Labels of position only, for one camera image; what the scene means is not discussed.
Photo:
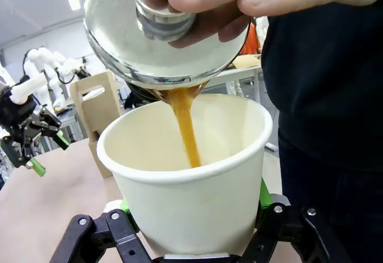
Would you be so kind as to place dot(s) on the white paper cup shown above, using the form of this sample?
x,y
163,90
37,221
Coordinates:
x,y
194,209

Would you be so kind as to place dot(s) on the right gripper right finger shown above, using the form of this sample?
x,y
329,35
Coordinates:
x,y
281,224

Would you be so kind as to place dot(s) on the brown cardboard sheet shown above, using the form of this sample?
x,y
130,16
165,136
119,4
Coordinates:
x,y
246,61

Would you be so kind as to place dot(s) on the brown cardboard cup carrier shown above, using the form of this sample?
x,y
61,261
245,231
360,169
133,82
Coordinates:
x,y
98,110

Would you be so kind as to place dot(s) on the brown coffee liquid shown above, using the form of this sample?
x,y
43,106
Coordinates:
x,y
187,131

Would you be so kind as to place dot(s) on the rectangular ceiling light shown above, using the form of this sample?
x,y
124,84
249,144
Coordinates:
x,y
73,0

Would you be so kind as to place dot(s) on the white background table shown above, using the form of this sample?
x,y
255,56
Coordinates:
x,y
239,75

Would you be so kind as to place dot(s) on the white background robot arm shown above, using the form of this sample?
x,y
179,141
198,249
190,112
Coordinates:
x,y
70,66
37,60

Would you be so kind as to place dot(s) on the person in black sweatshirt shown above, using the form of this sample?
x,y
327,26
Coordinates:
x,y
329,95

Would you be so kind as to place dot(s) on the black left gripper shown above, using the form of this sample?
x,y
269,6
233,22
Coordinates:
x,y
16,116

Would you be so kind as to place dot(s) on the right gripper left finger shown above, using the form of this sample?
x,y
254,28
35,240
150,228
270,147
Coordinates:
x,y
119,236

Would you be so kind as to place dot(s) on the person in orange clothing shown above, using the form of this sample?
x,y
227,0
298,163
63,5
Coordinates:
x,y
249,39

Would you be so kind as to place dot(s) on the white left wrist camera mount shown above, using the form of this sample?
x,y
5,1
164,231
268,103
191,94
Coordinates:
x,y
28,87

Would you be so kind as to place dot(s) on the glass coffee pot steel lid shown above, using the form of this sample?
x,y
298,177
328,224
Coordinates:
x,y
119,29

